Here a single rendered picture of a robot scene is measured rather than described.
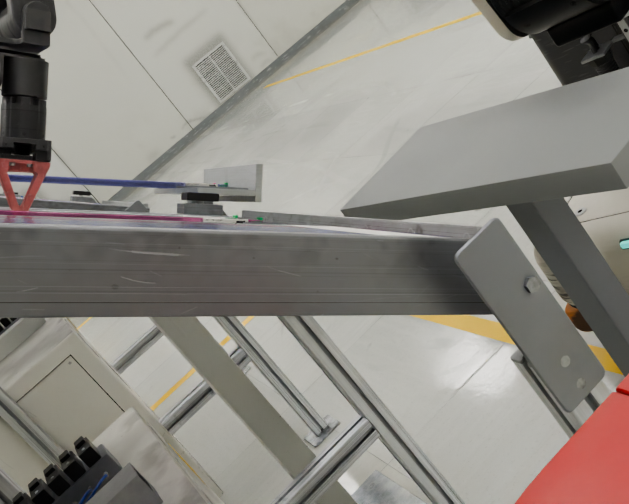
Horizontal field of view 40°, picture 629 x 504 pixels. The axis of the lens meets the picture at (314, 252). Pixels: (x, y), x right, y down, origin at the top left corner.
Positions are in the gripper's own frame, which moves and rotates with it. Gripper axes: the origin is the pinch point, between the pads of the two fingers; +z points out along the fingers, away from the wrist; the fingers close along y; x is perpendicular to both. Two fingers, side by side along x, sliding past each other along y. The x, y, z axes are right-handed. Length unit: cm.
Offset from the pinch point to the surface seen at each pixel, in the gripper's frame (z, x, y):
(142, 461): 30.8, 15.5, 11.4
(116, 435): 31.4, 14.7, -4.0
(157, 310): 6, 6, 60
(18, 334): 34, 8, -119
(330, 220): -1.1, 32.8, 26.9
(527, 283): 3, 33, 65
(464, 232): -1, 33, 56
